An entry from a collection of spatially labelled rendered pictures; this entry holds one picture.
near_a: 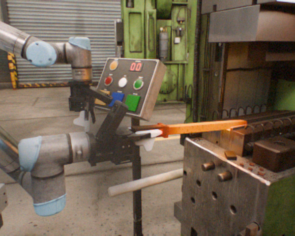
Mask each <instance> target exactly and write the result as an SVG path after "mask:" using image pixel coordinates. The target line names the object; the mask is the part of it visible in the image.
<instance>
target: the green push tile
mask: <svg viewBox="0 0 295 236"><path fill-rule="evenodd" d="M140 99H141V96H137V95H130V94H128V96H127V99H126V101H125V105H127V106H128V107H129V109H128V111H132V112H136V111H137V108H138V105H139V102H140Z"/></svg>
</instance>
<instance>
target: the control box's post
mask: <svg viewBox="0 0 295 236"><path fill-rule="evenodd" d="M131 126H140V119H137V118H131ZM133 147H134V148H135V155H134V162H132V175H133V179H134V180H138V179H140V146H138V145H136V144H135V143H134V144H133ZM133 218H134V219H135V220H139V219H141V190H140V189H139V190H136V191H133ZM133 221H134V220H133ZM134 236H141V221H137V222H134Z"/></svg>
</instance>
